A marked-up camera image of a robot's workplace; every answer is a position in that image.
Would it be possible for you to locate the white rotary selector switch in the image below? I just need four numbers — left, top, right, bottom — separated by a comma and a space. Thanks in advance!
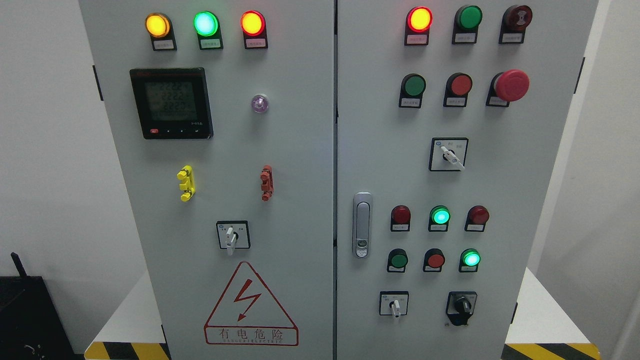
378, 291, 409, 318
429, 137, 469, 172
215, 220, 251, 256

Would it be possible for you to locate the yellow indicator light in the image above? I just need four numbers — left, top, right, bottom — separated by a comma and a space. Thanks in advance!
145, 13, 178, 51

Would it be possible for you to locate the red terminal connector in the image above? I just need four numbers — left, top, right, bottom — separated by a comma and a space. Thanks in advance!
260, 164, 274, 202

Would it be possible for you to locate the dark red indicator light left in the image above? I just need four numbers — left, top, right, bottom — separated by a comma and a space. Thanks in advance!
390, 205, 411, 232

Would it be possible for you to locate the dark red indicator light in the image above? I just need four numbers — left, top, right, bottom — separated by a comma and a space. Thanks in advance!
390, 205, 411, 232
464, 205, 490, 232

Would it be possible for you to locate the green push button lower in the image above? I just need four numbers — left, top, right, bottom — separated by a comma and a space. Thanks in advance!
387, 248, 409, 273

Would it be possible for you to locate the green push button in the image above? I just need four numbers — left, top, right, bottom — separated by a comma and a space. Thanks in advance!
451, 5, 483, 44
387, 248, 409, 273

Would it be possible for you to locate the grey left cabinet door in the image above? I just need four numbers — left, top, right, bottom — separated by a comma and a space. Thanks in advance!
78, 0, 335, 360

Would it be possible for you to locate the grey cabinet door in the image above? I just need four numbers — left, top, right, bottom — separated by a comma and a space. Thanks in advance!
78, 0, 335, 360
336, 0, 598, 360

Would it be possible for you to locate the lit green indicator light middle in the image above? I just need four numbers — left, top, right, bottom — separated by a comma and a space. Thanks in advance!
428, 205, 451, 232

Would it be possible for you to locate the green push button second row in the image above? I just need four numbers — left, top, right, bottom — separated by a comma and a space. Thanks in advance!
398, 73, 426, 109

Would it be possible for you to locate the yellow terminal connector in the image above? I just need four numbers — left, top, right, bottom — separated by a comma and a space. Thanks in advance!
176, 164, 195, 202

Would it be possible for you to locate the red push button lower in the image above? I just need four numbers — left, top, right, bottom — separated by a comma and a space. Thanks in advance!
422, 248, 446, 272

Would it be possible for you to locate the grey right cabinet door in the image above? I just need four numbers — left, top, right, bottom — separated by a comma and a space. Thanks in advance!
336, 0, 598, 360

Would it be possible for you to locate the red electric hazard warning sticker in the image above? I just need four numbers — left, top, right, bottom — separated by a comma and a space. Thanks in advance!
204, 260, 299, 347

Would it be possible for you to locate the dark red indicator light right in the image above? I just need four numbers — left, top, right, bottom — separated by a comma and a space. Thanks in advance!
464, 205, 490, 232

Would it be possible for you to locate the black digital power meter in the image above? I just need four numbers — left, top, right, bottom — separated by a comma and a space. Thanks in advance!
129, 67, 214, 140

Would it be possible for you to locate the red push button second row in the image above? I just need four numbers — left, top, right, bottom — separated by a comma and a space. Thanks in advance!
443, 72, 473, 108

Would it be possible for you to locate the lit green button lower right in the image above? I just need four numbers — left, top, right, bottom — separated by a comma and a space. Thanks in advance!
458, 248, 482, 273

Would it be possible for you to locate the red-orange indicator light top left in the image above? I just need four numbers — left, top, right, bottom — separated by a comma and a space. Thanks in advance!
240, 10, 268, 50

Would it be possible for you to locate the lit red indicator light right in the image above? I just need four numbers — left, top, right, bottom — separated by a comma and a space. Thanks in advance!
404, 6, 434, 46

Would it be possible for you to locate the green indicator light top left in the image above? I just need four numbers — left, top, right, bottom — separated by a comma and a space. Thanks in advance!
193, 11, 224, 51

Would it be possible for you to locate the red mushroom emergency stop button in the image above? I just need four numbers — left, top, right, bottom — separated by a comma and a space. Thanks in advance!
486, 69, 531, 108

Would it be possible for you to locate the green push button top right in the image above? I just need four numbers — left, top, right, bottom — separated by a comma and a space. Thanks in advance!
451, 5, 483, 44

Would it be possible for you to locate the dark red buzzer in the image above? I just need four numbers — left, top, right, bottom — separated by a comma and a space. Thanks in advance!
498, 5, 533, 44

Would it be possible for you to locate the white platform with hazard stripes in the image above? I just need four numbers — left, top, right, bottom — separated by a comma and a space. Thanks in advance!
84, 270, 601, 360

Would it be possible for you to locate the black box with antenna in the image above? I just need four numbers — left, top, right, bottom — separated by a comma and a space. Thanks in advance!
0, 252, 75, 360

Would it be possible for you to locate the silver cabinet door handle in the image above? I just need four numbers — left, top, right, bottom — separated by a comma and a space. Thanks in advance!
352, 192, 373, 259

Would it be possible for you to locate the black rotary knob switch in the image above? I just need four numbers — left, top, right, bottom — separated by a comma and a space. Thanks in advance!
445, 291, 478, 326

